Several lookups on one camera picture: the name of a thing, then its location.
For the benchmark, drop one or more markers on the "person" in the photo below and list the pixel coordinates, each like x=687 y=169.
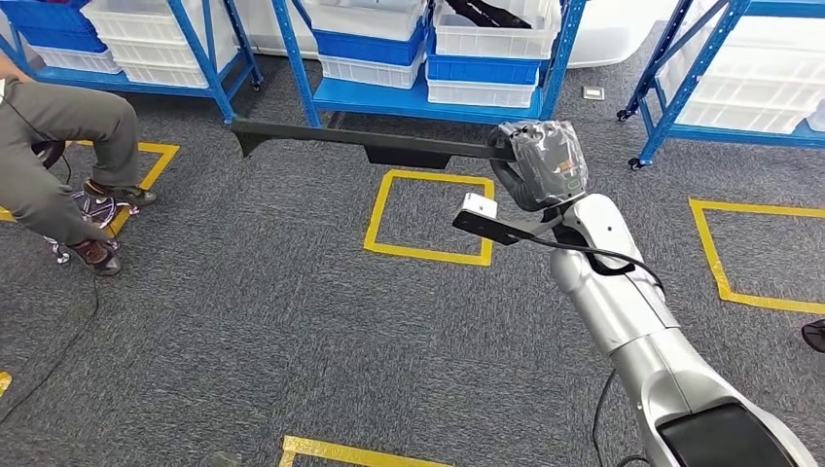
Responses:
x=51 y=129

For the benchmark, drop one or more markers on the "long black plastic part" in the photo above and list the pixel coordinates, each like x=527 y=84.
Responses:
x=322 y=136

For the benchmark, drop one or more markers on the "white plastic crate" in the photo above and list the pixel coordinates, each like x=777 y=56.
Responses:
x=367 y=74
x=747 y=77
x=161 y=74
x=477 y=95
x=361 y=19
x=77 y=61
x=142 y=19
x=148 y=53
x=496 y=42
x=747 y=116

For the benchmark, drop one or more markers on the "black rounded object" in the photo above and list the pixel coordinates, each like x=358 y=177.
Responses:
x=815 y=336

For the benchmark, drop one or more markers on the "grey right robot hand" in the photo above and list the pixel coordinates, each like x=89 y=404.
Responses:
x=548 y=164

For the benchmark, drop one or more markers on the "blue metal shelf rack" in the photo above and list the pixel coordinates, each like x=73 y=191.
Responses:
x=387 y=103
x=77 y=77
x=741 y=135

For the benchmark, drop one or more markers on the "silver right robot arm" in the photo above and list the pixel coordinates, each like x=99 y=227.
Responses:
x=612 y=303

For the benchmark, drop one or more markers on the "yellow floor tape square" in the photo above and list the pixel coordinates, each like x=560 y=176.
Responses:
x=161 y=148
x=425 y=253
x=4 y=383
x=760 y=209
x=354 y=454

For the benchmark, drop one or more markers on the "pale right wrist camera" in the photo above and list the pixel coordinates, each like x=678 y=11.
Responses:
x=480 y=206

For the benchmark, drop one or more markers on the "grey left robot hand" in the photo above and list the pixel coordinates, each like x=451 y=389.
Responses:
x=220 y=460

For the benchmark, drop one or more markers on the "black stool with chrome base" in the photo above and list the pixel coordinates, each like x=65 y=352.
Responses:
x=48 y=153

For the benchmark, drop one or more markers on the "white floor socket plate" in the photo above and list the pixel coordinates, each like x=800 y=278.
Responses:
x=593 y=93

